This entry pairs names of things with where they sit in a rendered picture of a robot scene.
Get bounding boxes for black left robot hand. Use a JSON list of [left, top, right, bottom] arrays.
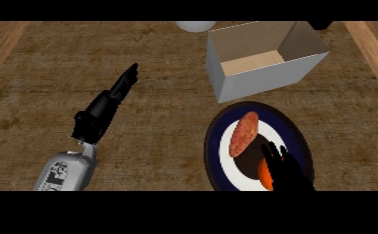
[[71, 62, 140, 145]]

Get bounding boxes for white rounded object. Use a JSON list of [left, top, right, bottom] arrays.
[[174, 21, 218, 33]]

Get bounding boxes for dark blue white plate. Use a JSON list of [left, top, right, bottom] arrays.
[[203, 101, 314, 192]]

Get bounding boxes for black object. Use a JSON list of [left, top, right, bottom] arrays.
[[305, 21, 335, 31]]

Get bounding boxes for orange speckled squash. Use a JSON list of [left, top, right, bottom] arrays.
[[227, 111, 260, 158]]

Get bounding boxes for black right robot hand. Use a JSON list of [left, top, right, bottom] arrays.
[[258, 141, 317, 192]]

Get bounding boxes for grey cardboard box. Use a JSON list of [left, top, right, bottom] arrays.
[[205, 21, 330, 104]]

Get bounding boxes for bright orange vegetable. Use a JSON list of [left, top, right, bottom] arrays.
[[257, 157, 274, 191]]

